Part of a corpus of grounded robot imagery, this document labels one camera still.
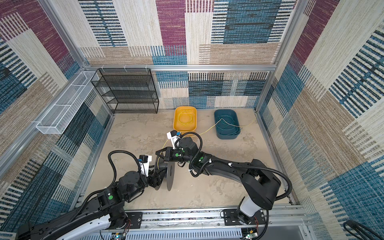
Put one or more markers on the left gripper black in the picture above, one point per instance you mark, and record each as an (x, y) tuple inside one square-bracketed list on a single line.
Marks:
[(157, 180)]

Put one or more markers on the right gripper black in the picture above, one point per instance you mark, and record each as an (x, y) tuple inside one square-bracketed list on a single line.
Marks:
[(168, 153)]

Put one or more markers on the dark grey cable spool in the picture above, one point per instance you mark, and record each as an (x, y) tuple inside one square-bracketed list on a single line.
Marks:
[(169, 175)]

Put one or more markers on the yellow plastic tray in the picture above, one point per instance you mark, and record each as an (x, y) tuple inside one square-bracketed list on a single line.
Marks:
[(185, 119)]

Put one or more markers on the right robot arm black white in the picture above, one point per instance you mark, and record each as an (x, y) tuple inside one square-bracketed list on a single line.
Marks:
[(264, 185)]

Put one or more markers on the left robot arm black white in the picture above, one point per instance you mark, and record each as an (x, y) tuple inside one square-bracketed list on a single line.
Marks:
[(102, 209)]

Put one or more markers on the teal plastic tray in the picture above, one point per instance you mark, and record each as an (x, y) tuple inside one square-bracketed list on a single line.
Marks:
[(227, 124)]

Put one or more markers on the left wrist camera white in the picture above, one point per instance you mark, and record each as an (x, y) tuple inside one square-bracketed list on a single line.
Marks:
[(144, 161)]

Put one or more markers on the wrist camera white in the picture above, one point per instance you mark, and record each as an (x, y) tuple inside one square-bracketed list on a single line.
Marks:
[(144, 161), (173, 136)]

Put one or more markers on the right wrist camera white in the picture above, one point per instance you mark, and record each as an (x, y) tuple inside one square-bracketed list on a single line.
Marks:
[(173, 136)]

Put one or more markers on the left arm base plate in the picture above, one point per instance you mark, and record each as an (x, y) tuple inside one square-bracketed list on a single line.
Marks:
[(129, 220)]

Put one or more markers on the black wire mesh shelf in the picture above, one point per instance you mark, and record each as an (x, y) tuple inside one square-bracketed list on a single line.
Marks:
[(127, 90)]

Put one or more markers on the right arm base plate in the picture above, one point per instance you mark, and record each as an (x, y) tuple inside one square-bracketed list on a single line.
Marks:
[(232, 218)]

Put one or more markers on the white wire mesh basket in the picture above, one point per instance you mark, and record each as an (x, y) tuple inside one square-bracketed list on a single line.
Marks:
[(59, 116)]

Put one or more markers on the aluminium rail front frame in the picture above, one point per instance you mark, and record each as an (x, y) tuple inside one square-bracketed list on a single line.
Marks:
[(283, 222)]

